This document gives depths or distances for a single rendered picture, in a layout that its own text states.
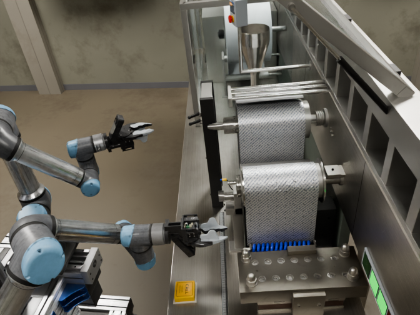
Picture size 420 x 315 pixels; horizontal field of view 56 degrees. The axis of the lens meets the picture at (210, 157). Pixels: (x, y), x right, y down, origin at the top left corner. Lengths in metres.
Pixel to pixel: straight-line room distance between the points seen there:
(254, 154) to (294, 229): 0.30
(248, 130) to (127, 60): 3.61
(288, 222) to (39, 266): 0.78
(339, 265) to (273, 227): 0.24
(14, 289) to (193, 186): 0.93
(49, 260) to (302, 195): 0.78
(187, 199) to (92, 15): 3.36
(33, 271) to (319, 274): 0.86
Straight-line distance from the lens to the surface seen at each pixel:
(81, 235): 1.42
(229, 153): 2.06
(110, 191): 3.42
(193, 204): 1.79
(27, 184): 1.81
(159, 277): 2.69
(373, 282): 1.18
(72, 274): 1.88
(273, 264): 1.37
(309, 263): 1.39
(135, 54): 4.83
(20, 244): 1.24
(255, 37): 1.76
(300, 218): 1.37
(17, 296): 1.29
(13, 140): 1.56
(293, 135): 1.44
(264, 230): 1.39
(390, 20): 4.60
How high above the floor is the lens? 2.11
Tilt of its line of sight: 36 degrees down
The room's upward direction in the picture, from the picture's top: 7 degrees counter-clockwise
